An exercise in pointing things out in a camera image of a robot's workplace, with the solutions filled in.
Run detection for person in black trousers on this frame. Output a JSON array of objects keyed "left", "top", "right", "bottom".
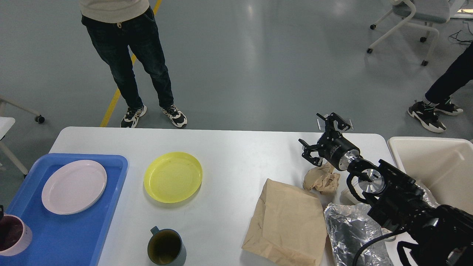
[{"left": 407, "top": 44, "right": 473, "bottom": 133}]

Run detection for pink plate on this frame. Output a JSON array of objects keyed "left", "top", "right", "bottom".
[{"left": 41, "top": 160, "right": 108, "bottom": 215}]

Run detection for dark teal mug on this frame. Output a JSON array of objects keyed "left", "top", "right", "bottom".
[{"left": 147, "top": 226, "right": 187, "bottom": 266}]

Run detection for crumpled brown paper ball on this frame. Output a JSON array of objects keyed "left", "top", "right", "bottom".
[{"left": 303, "top": 162, "right": 341, "bottom": 194}]

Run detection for black floor cables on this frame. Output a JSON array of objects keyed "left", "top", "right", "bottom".
[{"left": 448, "top": 19, "right": 473, "bottom": 56}]

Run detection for silver foil bag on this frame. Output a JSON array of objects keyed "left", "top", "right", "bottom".
[{"left": 323, "top": 185, "right": 440, "bottom": 266}]

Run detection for beige plastic bin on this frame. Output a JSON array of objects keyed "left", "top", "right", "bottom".
[{"left": 388, "top": 137, "right": 473, "bottom": 214}]

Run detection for person in beige sweater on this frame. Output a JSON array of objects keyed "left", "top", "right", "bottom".
[{"left": 78, "top": 0, "right": 188, "bottom": 128}]

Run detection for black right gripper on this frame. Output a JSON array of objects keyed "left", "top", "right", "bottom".
[{"left": 299, "top": 112, "right": 361, "bottom": 171}]

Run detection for pink mug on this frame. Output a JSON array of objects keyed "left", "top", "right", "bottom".
[{"left": 0, "top": 214, "right": 33, "bottom": 256}]

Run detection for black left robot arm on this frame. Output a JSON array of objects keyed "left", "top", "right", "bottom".
[{"left": 0, "top": 205, "right": 6, "bottom": 250}]

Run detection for yellow plastic plate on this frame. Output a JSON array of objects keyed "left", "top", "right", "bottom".
[{"left": 143, "top": 152, "right": 203, "bottom": 204}]

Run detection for blue plastic tray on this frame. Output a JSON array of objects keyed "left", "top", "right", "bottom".
[{"left": 0, "top": 153, "right": 128, "bottom": 266}]

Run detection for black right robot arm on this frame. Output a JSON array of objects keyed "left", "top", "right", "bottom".
[{"left": 299, "top": 113, "right": 473, "bottom": 266}]

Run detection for brown paper bag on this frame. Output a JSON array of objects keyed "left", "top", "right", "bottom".
[{"left": 242, "top": 179, "right": 327, "bottom": 266}]

